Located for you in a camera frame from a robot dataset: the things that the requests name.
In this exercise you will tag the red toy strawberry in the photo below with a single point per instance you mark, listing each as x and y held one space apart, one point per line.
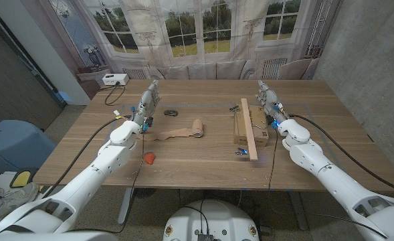
149 158

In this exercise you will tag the yellow and black pad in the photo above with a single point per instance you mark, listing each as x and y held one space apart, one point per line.
22 179

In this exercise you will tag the printed window backdrop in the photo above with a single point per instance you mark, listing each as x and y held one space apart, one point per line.
200 33

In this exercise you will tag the black toy car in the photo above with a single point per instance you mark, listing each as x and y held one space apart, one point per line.
171 113

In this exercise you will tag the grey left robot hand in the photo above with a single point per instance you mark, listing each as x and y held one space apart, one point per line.
146 103

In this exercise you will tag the grey table leg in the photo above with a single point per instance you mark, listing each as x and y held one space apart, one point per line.
298 209
125 204

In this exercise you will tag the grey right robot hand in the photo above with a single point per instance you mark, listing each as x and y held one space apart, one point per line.
270 102

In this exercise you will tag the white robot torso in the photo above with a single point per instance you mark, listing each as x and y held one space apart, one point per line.
210 221

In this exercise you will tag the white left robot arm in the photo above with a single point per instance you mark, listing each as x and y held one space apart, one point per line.
93 170

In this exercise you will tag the beige arm wrap bandage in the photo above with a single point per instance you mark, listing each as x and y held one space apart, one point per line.
198 128

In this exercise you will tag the brown cardboard box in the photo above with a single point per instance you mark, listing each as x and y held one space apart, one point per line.
260 117

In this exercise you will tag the long wooden stick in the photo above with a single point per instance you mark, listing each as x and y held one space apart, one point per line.
248 129

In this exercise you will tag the white power strip box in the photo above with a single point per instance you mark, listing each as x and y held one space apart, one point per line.
115 79

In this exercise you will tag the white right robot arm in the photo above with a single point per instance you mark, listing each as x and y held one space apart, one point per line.
333 180

